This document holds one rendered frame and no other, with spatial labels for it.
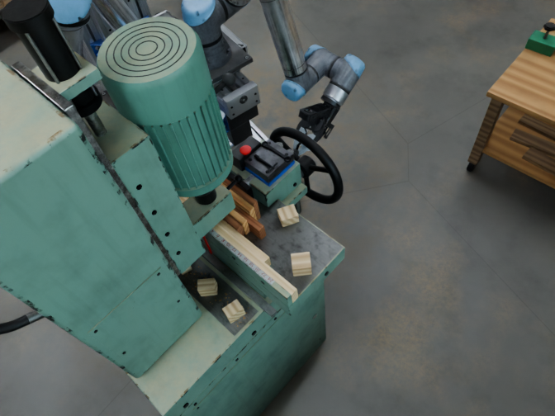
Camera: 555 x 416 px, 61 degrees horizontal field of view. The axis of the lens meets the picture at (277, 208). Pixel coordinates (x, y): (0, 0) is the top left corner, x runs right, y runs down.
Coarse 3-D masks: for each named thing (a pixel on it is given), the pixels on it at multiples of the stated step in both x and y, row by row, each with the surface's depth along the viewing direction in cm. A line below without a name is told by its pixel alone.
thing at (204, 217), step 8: (216, 192) 113; (224, 192) 113; (192, 200) 113; (216, 200) 112; (224, 200) 113; (232, 200) 116; (192, 208) 112; (200, 208) 111; (208, 208) 111; (216, 208) 112; (224, 208) 115; (232, 208) 118; (192, 216) 110; (200, 216) 110; (208, 216) 112; (216, 216) 114; (224, 216) 117; (192, 224) 109; (200, 224) 111; (208, 224) 113; (216, 224) 116; (200, 232) 113
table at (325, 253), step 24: (264, 216) 124; (264, 240) 120; (288, 240) 120; (312, 240) 119; (288, 264) 116; (312, 264) 115; (336, 264) 120; (264, 288) 114; (312, 288) 116; (288, 312) 113
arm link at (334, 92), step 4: (332, 84) 151; (328, 88) 152; (332, 88) 151; (336, 88) 150; (324, 92) 153; (328, 92) 151; (332, 92) 151; (336, 92) 151; (340, 92) 151; (344, 92) 151; (328, 96) 152; (332, 96) 151; (336, 96) 151; (340, 96) 151; (344, 96) 152; (336, 100) 151; (340, 100) 152; (344, 100) 153; (340, 104) 153
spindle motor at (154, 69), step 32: (128, 32) 79; (160, 32) 78; (192, 32) 78; (128, 64) 75; (160, 64) 74; (192, 64) 75; (128, 96) 74; (160, 96) 74; (192, 96) 78; (160, 128) 80; (192, 128) 83; (224, 128) 94; (192, 160) 89; (224, 160) 96; (192, 192) 96
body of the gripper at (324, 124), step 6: (324, 96) 152; (324, 102) 154; (330, 102) 151; (330, 108) 154; (336, 108) 155; (330, 114) 157; (336, 114) 159; (318, 120) 153; (324, 120) 152; (330, 120) 158; (306, 126) 155; (312, 126) 153; (318, 126) 152; (324, 126) 153; (330, 126) 157; (312, 132) 153; (324, 132) 158
